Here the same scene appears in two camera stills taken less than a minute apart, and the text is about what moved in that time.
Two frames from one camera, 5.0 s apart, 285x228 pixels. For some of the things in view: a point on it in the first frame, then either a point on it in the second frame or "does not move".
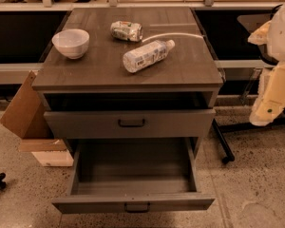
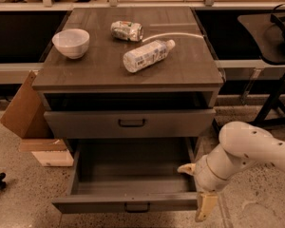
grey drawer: [133, 174] does not move
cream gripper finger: [260, 35] -> [188, 168]
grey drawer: [133, 123] does not move
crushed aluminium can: [126, 30] does not move
